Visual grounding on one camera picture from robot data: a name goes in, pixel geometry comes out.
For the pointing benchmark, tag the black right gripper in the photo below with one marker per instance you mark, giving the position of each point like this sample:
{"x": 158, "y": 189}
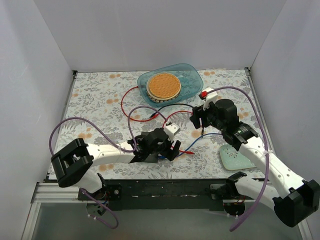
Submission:
{"x": 200, "y": 116}

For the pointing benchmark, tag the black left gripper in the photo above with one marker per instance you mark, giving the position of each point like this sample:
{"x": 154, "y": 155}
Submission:
{"x": 167, "y": 148}

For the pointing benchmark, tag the black network switch box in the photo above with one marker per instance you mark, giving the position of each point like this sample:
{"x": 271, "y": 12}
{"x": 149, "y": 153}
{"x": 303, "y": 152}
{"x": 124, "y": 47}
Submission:
{"x": 151, "y": 159}

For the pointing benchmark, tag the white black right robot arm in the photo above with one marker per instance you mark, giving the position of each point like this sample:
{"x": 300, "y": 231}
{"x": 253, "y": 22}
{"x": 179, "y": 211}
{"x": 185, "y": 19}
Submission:
{"x": 291, "y": 197}

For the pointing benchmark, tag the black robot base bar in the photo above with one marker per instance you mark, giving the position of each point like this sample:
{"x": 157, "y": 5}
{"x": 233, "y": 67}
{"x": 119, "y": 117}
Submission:
{"x": 162, "y": 194}

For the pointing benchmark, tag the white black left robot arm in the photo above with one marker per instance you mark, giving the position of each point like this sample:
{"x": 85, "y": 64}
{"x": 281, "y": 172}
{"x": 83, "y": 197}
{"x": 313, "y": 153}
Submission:
{"x": 73, "y": 164}

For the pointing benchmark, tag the teal plastic container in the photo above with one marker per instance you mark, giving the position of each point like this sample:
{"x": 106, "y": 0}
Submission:
{"x": 191, "y": 83}

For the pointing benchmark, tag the orange woven round coaster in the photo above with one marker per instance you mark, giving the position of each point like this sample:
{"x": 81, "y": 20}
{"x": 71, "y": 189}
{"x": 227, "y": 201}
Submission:
{"x": 164, "y": 78}

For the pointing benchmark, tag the light green square plate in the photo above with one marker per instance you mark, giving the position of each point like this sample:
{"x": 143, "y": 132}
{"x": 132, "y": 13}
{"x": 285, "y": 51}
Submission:
{"x": 232, "y": 160}

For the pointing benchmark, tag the floral patterned table mat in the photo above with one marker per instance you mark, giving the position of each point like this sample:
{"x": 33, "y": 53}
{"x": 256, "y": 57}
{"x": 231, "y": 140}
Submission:
{"x": 108, "y": 106}

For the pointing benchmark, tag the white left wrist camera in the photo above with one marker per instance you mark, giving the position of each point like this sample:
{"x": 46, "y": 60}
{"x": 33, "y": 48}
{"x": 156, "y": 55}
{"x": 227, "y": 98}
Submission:
{"x": 171, "y": 130}

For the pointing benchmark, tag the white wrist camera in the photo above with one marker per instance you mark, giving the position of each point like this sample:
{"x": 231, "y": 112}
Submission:
{"x": 171, "y": 130}
{"x": 209, "y": 96}

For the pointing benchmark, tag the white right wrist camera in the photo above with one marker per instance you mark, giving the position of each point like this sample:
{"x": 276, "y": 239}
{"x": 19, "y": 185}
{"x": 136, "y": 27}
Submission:
{"x": 209, "y": 96}

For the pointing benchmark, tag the aluminium frame rail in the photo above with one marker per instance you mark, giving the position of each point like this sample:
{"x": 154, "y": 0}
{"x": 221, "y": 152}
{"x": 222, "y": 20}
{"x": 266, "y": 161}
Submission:
{"x": 57, "y": 214}

